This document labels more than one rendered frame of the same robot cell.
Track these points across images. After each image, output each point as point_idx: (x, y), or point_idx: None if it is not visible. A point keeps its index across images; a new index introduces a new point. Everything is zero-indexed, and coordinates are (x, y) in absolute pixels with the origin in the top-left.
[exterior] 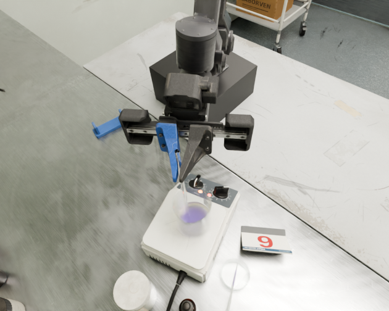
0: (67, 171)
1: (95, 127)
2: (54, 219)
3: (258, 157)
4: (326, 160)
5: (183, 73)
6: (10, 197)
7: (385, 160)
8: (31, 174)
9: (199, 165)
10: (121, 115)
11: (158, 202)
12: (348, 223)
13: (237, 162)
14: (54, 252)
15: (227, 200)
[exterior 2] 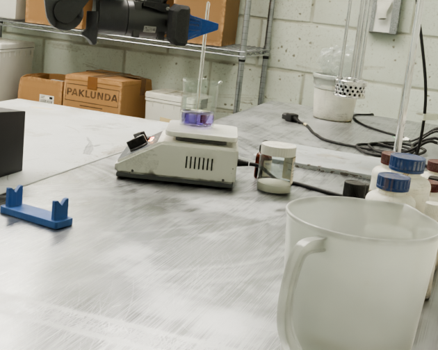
0: (160, 235)
1: (66, 198)
2: (247, 231)
3: (55, 154)
4: (44, 136)
5: (112, 1)
6: (249, 264)
7: (34, 123)
8: (192, 258)
9: (87, 173)
10: (187, 5)
11: (163, 188)
12: (122, 138)
13: (71, 161)
14: (284, 226)
15: (151, 136)
